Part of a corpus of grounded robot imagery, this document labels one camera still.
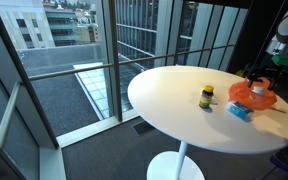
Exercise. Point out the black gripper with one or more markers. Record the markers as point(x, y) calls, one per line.
point(267, 71)

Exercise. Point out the orange plastic bag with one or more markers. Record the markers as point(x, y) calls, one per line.
point(240, 95)

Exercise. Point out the yellow-lid supplement bottle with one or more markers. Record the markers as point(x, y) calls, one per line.
point(206, 97)

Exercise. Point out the small yellow object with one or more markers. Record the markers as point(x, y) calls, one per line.
point(240, 73)

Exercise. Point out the blue Mentos gum box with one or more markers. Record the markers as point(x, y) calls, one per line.
point(239, 111)

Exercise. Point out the floor air vent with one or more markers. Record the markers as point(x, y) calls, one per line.
point(143, 127)

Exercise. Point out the vertical grey window mullion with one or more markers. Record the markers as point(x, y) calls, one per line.
point(115, 60)

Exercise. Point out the metal window handrail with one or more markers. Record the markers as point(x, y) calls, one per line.
point(70, 71)

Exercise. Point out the dark diagonal window beam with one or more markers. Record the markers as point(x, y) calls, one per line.
point(24, 76)

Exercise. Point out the white table pedestal base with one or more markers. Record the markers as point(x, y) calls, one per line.
point(170, 166)

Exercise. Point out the white slanted railing post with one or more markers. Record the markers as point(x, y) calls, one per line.
point(8, 115)

